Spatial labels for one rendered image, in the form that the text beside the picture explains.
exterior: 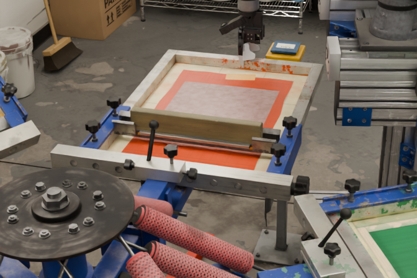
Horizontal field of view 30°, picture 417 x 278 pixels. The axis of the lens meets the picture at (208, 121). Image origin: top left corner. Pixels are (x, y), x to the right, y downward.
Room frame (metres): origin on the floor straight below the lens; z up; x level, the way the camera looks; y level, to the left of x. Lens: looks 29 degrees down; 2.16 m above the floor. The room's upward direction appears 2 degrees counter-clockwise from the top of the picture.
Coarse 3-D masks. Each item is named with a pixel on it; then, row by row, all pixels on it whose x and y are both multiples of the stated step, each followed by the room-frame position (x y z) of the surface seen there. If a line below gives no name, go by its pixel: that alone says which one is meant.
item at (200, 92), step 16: (176, 80) 2.49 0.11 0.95; (192, 80) 2.49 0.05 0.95; (208, 80) 2.48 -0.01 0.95; (224, 80) 2.48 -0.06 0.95; (176, 96) 2.37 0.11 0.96; (192, 96) 2.36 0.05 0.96; (208, 96) 2.36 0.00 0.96; (224, 96) 2.35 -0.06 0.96; (192, 112) 2.25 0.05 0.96; (208, 112) 2.24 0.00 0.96; (128, 144) 2.05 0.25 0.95; (144, 144) 2.05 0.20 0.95; (160, 144) 2.05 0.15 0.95; (176, 144) 2.05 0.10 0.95; (192, 144) 2.04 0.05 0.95
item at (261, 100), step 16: (240, 80) 2.48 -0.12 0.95; (256, 80) 2.47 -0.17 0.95; (272, 80) 2.47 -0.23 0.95; (240, 96) 2.35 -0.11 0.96; (256, 96) 2.35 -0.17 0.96; (272, 96) 2.34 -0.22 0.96; (224, 112) 2.24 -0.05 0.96; (240, 112) 2.24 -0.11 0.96; (256, 112) 2.23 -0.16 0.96; (272, 112) 2.23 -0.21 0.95; (192, 160) 1.95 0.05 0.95; (208, 160) 1.95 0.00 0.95; (224, 160) 1.94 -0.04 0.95; (240, 160) 1.94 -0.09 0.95; (256, 160) 1.94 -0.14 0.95
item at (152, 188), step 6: (150, 180) 1.72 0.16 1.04; (156, 180) 1.72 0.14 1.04; (144, 186) 1.69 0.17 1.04; (150, 186) 1.69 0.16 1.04; (156, 186) 1.69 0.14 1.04; (162, 186) 1.69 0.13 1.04; (168, 186) 1.71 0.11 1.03; (174, 186) 1.75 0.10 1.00; (138, 192) 1.66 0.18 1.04; (144, 192) 1.66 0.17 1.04; (150, 192) 1.66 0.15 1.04; (156, 192) 1.66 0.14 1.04; (162, 192) 1.66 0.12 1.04; (156, 198) 1.63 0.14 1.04; (162, 198) 1.66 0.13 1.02
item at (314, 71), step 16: (160, 64) 2.56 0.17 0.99; (192, 64) 2.62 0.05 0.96; (208, 64) 2.60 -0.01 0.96; (224, 64) 2.59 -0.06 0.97; (256, 64) 2.55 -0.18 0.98; (272, 64) 2.53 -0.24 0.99; (288, 64) 2.52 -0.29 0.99; (304, 64) 2.52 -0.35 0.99; (320, 64) 2.51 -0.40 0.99; (144, 80) 2.43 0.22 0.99; (160, 80) 2.48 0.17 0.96; (320, 80) 2.46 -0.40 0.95; (144, 96) 2.33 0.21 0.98; (304, 96) 2.27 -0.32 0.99; (304, 112) 2.16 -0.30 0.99
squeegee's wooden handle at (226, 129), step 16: (144, 112) 2.07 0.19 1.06; (160, 112) 2.06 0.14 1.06; (176, 112) 2.05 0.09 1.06; (144, 128) 2.07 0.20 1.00; (160, 128) 2.05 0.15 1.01; (176, 128) 2.03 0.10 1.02; (192, 128) 2.02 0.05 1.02; (208, 128) 2.00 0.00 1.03; (224, 128) 1.99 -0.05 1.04; (240, 128) 1.97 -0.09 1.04; (256, 128) 1.96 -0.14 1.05
